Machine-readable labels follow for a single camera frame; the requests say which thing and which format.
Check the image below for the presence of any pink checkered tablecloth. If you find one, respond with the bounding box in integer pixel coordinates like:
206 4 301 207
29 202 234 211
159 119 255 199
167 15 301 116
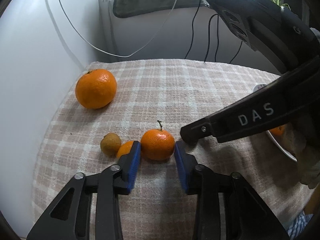
31 60 312 239

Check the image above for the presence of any grey-green ledge cover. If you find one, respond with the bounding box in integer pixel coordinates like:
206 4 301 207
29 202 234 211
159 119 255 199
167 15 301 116
112 0 210 18

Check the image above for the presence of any mandarin with stem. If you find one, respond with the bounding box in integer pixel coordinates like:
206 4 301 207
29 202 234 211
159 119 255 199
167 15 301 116
140 120 175 161

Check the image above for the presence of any small orange kumquat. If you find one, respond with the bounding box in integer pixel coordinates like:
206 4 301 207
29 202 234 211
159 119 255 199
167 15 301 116
116 140 134 159

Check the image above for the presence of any striped sleeve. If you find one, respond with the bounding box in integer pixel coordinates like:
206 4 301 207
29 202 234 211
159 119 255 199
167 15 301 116
287 211 313 240

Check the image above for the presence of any large orange in plate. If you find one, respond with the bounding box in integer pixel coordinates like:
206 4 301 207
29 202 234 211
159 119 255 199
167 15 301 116
269 125 286 137

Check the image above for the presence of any large mandarin orange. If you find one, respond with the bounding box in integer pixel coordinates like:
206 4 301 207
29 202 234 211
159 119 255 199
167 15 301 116
75 69 117 109

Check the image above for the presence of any small brown kiwi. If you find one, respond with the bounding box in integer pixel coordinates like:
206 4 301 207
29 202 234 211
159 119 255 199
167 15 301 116
100 133 121 157

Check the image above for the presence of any black cable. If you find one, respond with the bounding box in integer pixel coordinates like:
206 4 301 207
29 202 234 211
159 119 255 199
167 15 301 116
184 0 202 61
203 13 221 63

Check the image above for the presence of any white charging cable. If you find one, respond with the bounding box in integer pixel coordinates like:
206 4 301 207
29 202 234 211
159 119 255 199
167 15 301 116
53 0 181 58

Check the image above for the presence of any floral white plate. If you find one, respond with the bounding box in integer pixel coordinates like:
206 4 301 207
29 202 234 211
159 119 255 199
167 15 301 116
253 84 297 163

